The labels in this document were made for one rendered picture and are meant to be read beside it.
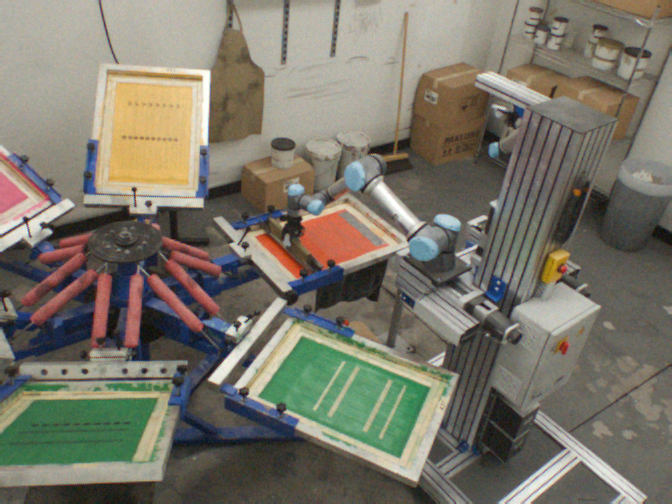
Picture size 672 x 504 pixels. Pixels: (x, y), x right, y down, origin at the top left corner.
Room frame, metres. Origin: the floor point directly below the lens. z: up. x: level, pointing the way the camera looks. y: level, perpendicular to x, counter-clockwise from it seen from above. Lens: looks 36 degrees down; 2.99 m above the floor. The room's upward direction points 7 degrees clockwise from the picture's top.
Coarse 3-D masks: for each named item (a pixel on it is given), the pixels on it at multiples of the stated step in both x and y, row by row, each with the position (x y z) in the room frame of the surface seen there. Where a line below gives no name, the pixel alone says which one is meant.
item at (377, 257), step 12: (336, 204) 3.28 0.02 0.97; (360, 204) 3.27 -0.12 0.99; (372, 216) 3.16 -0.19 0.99; (252, 228) 2.91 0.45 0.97; (384, 228) 3.07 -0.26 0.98; (396, 240) 2.99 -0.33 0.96; (384, 252) 2.82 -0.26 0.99; (396, 252) 2.86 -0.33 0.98; (276, 264) 2.60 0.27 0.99; (348, 264) 2.68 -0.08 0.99; (360, 264) 2.70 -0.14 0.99
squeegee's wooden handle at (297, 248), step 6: (270, 222) 2.88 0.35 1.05; (276, 222) 2.87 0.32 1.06; (276, 228) 2.83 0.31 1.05; (282, 228) 2.82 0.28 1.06; (276, 234) 2.83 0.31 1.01; (282, 240) 2.79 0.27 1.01; (294, 240) 2.73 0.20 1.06; (288, 246) 2.75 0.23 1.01; (294, 246) 2.70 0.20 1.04; (300, 246) 2.68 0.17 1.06; (294, 252) 2.70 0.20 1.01; (300, 252) 2.66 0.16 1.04; (306, 252) 2.64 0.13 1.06; (300, 258) 2.66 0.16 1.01; (306, 258) 2.62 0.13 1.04
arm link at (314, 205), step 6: (318, 192) 2.76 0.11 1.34; (300, 198) 2.70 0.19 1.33; (306, 198) 2.69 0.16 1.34; (312, 198) 2.69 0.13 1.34; (318, 198) 2.71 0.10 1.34; (324, 198) 2.73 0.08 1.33; (300, 204) 2.68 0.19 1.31; (306, 204) 2.67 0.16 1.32; (312, 204) 2.66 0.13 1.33; (318, 204) 2.65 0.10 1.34; (324, 204) 2.71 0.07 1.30; (306, 210) 2.66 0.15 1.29; (312, 210) 2.64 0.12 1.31; (318, 210) 2.65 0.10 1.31
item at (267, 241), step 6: (342, 210) 3.24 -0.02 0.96; (324, 216) 3.15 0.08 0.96; (330, 216) 3.16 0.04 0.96; (336, 216) 3.16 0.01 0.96; (354, 216) 3.19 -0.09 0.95; (306, 222) 3.06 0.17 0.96; (312, 222) 3.07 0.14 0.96; (318, 222) 3.08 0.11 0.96; (360, 222) 3.14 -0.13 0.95; (354, 228) 3.07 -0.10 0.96; (264, 234) 2.90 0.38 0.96; (258, 240) 2.84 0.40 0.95; (264, 240) 2.84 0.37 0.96; (270, 240) 2.85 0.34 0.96; (306, 240) 2.89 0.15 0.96; (264, 246) 2.79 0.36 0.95; (270, 246) 2.80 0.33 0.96; (276, 246) 2.80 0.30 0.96; (306, 246) 2.84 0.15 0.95; (270, 252) 2.74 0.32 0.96; (276, 252) 2.75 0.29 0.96; (282, 252) 2.76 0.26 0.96
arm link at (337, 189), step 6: (378, 156) 2.61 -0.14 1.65; (384, 162) 2.60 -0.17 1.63; (384, 168) 2.58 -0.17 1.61; (342, 180) 2.72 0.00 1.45; (330, 186) 2.76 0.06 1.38; (336, 186) 2.73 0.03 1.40; (342, 186) 2.70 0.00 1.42; (324, 192) 2.76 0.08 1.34; (330, 192) 2.74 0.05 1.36; (336, 192) 2.72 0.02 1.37; (342, 192) 2.71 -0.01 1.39; (330, 198) 2.74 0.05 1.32; (336, 198) 2.74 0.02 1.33
